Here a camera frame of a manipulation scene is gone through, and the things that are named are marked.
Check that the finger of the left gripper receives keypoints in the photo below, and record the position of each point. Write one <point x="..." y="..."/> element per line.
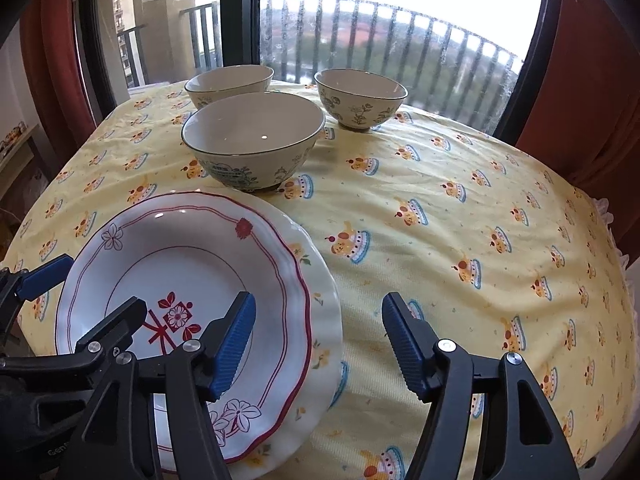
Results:
<point x="92" y="349"/>
<point x="34" y="283"/>

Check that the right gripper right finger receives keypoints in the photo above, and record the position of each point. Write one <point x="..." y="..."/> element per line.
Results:
<point x="521" y="437"/>

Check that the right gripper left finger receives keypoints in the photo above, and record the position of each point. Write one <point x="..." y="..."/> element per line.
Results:
<point x="190" y="377"/>

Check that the white red-pattern plate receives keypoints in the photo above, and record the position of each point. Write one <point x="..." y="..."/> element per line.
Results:
<point x="122" y="259"/>

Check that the white yellow-flower plate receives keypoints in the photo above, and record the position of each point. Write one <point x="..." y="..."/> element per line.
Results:
<point x="320" y="334"/>

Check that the large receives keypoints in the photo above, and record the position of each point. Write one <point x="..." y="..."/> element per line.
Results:
<point x="255" y="140"/>

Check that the floral bowl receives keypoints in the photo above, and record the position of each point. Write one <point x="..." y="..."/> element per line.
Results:
<point x="224" y="82"/>
<point x="359" y="100"/>

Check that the left red curtain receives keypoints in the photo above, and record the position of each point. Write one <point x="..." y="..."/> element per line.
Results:
<point x="52" y="68"/>

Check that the red curtain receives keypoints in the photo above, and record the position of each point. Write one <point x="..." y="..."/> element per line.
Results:
<point x="584" y="124"/>
<point x="52" y="68"/>

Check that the right red curtain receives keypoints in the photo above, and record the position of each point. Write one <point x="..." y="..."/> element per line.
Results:
<point x="584" y="124"/>

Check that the balcony railing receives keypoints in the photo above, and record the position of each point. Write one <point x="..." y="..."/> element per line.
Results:
<point x="446" y="69"/>

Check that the black window frame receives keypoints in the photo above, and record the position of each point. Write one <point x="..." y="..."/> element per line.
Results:
<point x="239" y="31"/>

